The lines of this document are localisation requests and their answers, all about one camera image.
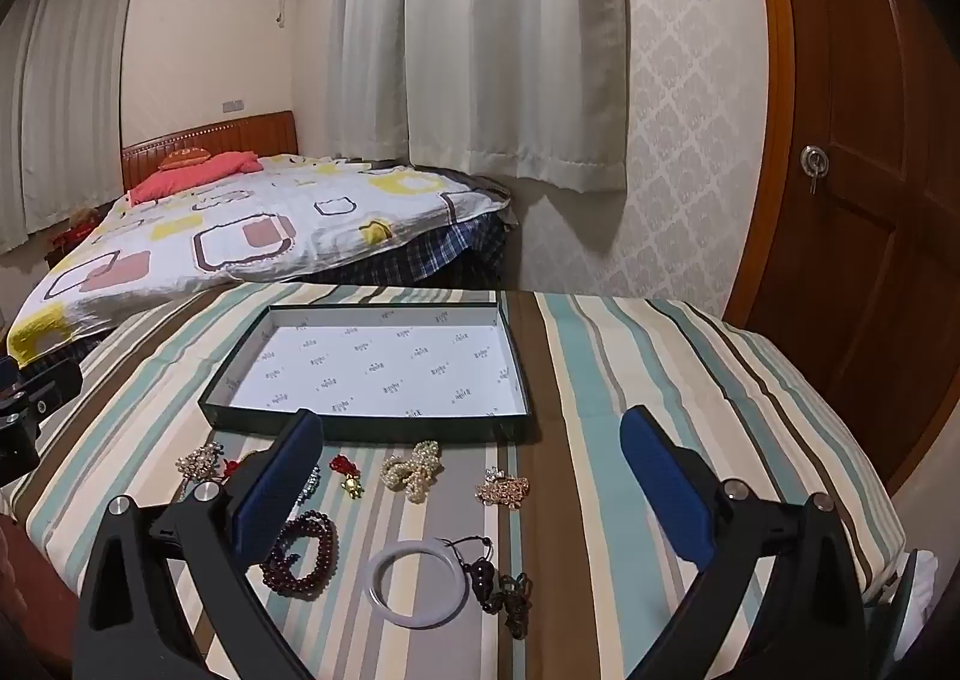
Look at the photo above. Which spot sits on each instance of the rose gold brooch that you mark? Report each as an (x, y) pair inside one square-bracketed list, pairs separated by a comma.
[(504, 489)]

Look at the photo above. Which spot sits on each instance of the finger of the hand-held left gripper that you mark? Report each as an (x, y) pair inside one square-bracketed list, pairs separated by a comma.
[(49, 387), (9, 372)]

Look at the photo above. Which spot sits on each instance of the orange wooden headboard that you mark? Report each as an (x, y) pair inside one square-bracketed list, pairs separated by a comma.
[(225, 132)]

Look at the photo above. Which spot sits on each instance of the red and gold charm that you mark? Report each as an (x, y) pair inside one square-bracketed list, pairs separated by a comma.
[(346, 479)]

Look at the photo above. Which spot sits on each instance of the red pillow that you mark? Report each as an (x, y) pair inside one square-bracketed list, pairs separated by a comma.
[(191, 179)]

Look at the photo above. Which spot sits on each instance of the white wide curtain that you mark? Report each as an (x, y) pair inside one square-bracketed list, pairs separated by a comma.
[(480, 35)]

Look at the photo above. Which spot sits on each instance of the white window curtain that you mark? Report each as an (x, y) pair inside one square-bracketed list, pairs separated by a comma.
[(67, 95)]

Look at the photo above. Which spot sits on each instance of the dark green box tray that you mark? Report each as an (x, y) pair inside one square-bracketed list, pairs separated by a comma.
[(375, 361)]

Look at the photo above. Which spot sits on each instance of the brown wooden door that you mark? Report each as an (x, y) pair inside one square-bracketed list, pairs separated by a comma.
[(877, 162)]

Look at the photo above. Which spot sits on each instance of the wall socket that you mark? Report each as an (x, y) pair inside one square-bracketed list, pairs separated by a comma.
[(234, 104)]

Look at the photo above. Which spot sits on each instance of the striped bed sheet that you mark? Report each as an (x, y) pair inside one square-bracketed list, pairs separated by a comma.
[(585, 380)]

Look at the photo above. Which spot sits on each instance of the white jade bangle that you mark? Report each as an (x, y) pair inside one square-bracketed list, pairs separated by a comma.
[(375, 586)]

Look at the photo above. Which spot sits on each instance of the blue plaid sheet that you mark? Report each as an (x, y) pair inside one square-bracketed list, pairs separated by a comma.
[(442, 252)]

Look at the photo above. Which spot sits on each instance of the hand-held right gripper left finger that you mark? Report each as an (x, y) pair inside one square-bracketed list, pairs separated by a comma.
[(274, 492)]

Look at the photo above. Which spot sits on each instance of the white patterned quilt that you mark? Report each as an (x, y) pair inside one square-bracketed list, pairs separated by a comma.
[(247, 230)]

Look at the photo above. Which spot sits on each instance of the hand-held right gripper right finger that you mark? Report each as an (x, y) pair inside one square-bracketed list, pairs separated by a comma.
[(664, 492)]

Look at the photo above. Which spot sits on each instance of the red patterned cushion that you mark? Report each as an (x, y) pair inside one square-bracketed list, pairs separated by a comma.
[(184, 158)]

